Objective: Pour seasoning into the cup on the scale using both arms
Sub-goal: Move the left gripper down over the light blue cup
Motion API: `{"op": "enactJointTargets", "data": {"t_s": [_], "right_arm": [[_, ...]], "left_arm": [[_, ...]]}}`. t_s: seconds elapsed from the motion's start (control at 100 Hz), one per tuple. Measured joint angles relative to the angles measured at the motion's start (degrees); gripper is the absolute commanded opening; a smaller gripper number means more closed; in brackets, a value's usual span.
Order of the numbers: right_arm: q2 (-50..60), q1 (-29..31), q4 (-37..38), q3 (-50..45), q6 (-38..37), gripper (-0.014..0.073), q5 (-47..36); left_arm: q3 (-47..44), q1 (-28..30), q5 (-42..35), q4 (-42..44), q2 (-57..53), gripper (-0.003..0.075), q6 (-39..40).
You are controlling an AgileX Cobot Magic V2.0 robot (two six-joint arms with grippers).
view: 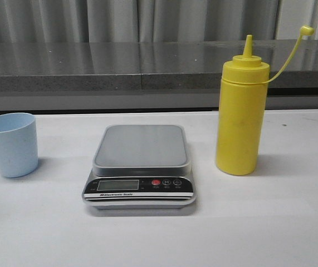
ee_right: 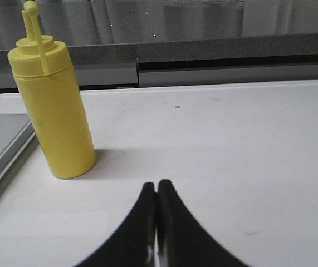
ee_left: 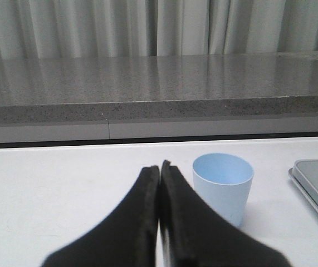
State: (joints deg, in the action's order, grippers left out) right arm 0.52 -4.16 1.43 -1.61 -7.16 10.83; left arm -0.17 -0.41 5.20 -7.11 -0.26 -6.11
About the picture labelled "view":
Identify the yellow squeeze bottle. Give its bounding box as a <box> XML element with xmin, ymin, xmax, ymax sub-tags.
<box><xmin>216</xmin><ymin>25</ymin><xmax>315</xmax><ymax>176</ymax></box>

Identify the light blue plastic cup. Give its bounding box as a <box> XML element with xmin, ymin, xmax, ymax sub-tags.
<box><xmin>0</xmin><ymin>112</ymin><xmax>38</xmax><ymax>178</ymax></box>

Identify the grey pleated curtain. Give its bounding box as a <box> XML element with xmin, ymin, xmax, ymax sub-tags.
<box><xmin>0</xmin><ymin>1</ymin><xmax>318</xmax><ymax>43</ymax></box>

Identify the silver digital kitchen scale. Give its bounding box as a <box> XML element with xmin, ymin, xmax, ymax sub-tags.
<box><xmin>82</xmin><ymin>125</ymin><xmax>197</xmax><ymax>211</ymax></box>

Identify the grey stone counter ledge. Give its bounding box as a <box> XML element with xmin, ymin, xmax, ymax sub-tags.
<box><xmin>0</xmin><ymin>41</ymin><xmax>318</xmax><ymax>113</ymax></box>

